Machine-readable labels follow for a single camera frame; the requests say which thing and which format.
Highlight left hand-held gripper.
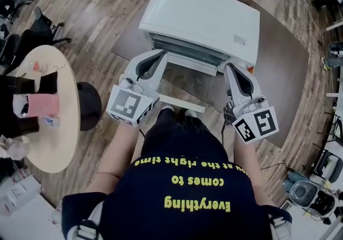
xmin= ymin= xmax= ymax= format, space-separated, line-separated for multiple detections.
xmin=106 ymin=49 xmax=170 ymax=129

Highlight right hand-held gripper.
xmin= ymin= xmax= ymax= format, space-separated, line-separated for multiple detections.
xmin=223 ymin=63 xmax=280 ymax=145

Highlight white glass oven door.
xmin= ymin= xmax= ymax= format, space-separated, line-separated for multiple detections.
xmin=155 ymin=54 xmax=229 ymax=114

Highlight white oven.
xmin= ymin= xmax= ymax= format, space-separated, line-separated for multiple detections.
xmin=138 ymin=0 xmax=261 ymax=77

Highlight person's right forearm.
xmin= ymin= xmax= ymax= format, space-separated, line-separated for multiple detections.
xmin=233 ymin=133 xmax=269 ymax=208

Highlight person's left forearm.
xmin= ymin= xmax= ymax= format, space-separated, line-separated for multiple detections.
xmin=85 ymin=123 xmax=146 ymax=197

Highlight dark wooden table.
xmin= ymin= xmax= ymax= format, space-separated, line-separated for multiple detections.
xmin=111 ymin=0 xmax=310 ymax=150

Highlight person's black trousers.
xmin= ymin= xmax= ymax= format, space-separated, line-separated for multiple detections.
xmin=140 ymin=107 xmax=229 ymax=168

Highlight small black pouch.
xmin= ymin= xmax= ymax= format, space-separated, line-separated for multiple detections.
xmin=39 ymin=71 xmax=58 ymax=95

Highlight blue label plastic bottle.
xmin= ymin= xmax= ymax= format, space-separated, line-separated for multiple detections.
xmin=43 ymin=115 xmax=59 ymax=128

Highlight pink paper bag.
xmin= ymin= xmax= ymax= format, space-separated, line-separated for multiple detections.
xmin=12 ymin=93 xmax=61 ymax=119

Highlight red label plastic bottle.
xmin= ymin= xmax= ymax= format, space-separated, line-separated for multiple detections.
xmin=29 ymin=61 xmax=48 ymax=73

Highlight black office chair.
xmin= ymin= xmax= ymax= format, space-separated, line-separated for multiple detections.
xmin=33 ymin=5 xmax=72 ymax=46
xmin=0 ymin=28 xmax=32 ymax=74
xmin=0 ymin=0 xmax=24 ymax=24

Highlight round beige table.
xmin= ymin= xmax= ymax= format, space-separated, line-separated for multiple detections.
xmin=16 ymin=44 xmax=103 ymax=174

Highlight white grey round appliance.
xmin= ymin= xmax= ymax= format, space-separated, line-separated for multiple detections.
xmin=289 ymin=179 xmax=320 ymax=209

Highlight person's black printed shirt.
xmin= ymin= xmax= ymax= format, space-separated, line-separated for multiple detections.
xmin=61 ymin=154 xmax=293 ymax=240

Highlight large black bag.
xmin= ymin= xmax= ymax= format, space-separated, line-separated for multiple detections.
xmin=0 ymin=74 xmax=41 ymax=139

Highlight crumpled beige plastic bag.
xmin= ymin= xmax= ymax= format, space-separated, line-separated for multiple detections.
xmin=0 ymin=136 xmax=31 ymax=160

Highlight white cardboard box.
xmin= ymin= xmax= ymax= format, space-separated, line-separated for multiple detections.
xmin=0 ymin=176 xmax=42 ymax=217

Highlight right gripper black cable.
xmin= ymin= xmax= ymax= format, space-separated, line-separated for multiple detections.
xmin=220 ymin=121 xmax=228 ymax=146

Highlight black floor cable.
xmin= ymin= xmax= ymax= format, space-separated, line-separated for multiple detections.
xmin=261 ymin=162 xmax=288 ymax=171

